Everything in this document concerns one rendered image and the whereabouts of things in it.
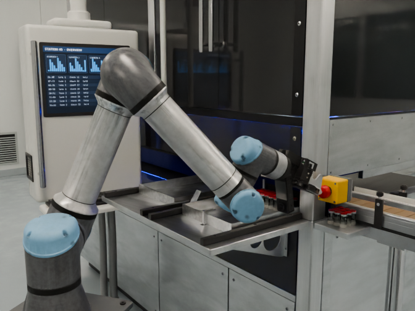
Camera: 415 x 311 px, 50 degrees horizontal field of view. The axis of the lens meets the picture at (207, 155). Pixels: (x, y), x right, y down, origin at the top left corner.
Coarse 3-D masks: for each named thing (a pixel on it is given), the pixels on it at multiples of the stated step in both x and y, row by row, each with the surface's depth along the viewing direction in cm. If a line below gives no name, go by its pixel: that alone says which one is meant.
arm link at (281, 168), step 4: (280, 152) 117; (280, 156) 115; (284, 156) 117; (280, 160) 115; (284, 160) 116; (280, 164) 115; (284, 164) 116; (276, 168) 114; (280, 168) 115; (284, 168) 116; (272, 172) 115; (276, 172) 115; (280, 172) 116; (284, 172) 116; (268, 176) 117; (272, 176) 116; (276, 176) 116
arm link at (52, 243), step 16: (32, 224) 97; (48, 224) 97; (64, 224) 97; (32, 240) 93; (48, 240) 93; (64, 240) 94; (80, 240) 102; (32, 256) 93; (48, 256) 93; (64, 256) 95; (32, 272) 94; (48, 272) 94; (64, 272) 95; (80, 272) 100; (48, 288) 94
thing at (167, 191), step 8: (192, 176) 192; (144, 184) 178; (152, 184) 180; (160, 184) 183; (168, 184) 185; (176, 184) 188; (184, 184) 190; (192, 184) 191; (200, 184) 191; (144, 192) 174; (152, 192) 169; (160, 192) 165; (168, 192) 178; (176, 192) 178; (184, 192) 178; (192, 192) 178; (208, 192) 166; (160, 200) 165; (168, 200) 160; (176, 200) 157; (184, 200) 160
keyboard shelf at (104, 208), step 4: (44, 204) 188; (104, 204) 188; (108, 204) 188; (40, 208) 185; (44, 208) 183; (48, 208) 182; (100, 208) 183; (104, 208) 183; (108, 208) 184; (112, 208) 185; (116, 208) 186; (44, 212) 179; (100, 212) 182
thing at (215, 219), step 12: (192, 204) 151; (204, 204) 155; (216, 204) 158; (192, 216) 145; (216, 216) 147; (228, 216) 147; (264, 216) 137; (276, 216) 140; (216, 228) 135; (228, 228) 130
